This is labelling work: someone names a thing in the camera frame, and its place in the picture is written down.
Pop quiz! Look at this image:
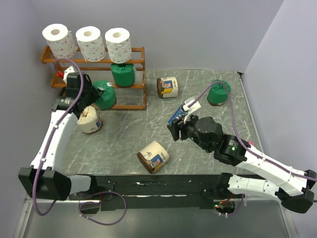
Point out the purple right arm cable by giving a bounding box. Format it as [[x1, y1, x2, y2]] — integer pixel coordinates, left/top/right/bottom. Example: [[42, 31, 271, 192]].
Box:
[[187, 79, 317, 179]]

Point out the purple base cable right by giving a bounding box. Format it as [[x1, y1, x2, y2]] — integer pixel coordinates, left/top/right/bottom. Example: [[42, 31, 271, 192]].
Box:
[[217, 194, 247, 219]]

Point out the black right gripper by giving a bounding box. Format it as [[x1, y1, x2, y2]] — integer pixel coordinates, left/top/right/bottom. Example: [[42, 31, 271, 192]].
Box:
[[166, 111, 212, 153]]

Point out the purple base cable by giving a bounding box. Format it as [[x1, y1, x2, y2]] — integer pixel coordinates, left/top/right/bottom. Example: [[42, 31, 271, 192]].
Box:
[[217, 194, 247, 219], [78, 190, 127, 226]]

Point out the cream roll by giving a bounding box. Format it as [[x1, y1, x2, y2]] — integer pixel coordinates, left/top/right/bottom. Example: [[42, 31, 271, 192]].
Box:
[[77, 106, 103, 134], [137, 141, 169, 174]]

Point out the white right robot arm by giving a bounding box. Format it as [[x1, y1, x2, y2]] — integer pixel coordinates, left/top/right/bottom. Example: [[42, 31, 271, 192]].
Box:
[[167, 115, 317, 214]]

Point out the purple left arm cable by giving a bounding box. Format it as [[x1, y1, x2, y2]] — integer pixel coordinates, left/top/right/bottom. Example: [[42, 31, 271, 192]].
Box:
[[32, 58, 84, 216]]

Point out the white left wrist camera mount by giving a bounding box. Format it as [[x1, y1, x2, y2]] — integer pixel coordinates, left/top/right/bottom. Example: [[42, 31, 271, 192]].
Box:
[[57, 66, 78, 83]]

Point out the blue razor blister pack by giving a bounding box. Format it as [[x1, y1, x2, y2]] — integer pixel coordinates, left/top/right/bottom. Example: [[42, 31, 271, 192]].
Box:
[[168, 105, 188, 124]]

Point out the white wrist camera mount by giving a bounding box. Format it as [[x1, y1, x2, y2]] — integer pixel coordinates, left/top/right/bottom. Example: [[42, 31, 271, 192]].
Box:
[[181, 97, 201, 123], [57, 66, 78, 83]]

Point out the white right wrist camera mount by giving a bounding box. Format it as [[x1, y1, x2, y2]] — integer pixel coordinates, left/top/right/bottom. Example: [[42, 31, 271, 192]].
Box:
[[181, 97, 201, 123]]

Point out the cartoon roll back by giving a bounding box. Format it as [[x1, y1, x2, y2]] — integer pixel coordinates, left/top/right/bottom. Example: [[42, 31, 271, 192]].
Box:
[[157, 77, 178, 99]]

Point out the green roll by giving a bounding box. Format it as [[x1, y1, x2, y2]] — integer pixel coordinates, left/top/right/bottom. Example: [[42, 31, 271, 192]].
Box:
[[93, 80, 116, 111], [110, 63, 136, 88], [207, 83, 228, 106]]

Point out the white dotted roll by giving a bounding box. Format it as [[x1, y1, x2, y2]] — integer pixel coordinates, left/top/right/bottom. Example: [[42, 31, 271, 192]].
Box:
[[42, 24, 77, 59], [75, 26, 106, 62], [105, 28, 132, 64]]

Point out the cream roll front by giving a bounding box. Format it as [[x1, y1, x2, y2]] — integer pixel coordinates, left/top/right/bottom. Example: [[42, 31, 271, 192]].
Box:
[[137, 141, 169, 174]]

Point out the orange wooden shelf rack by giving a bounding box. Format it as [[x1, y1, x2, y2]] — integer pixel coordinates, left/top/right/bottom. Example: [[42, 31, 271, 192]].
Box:
[[40, 46, 147, 111]]

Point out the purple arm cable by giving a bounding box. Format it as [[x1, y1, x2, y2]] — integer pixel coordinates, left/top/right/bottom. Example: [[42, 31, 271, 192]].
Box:
[[187, 79, 317, 179], [32, 58, 84, 216]]

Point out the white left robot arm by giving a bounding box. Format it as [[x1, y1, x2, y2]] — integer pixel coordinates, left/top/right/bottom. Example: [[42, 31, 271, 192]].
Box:
[[18, 72, 101, 201]]

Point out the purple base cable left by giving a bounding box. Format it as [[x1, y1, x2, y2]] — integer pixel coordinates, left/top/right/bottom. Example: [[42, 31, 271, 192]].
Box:
[[78, 190, 127, 226]]

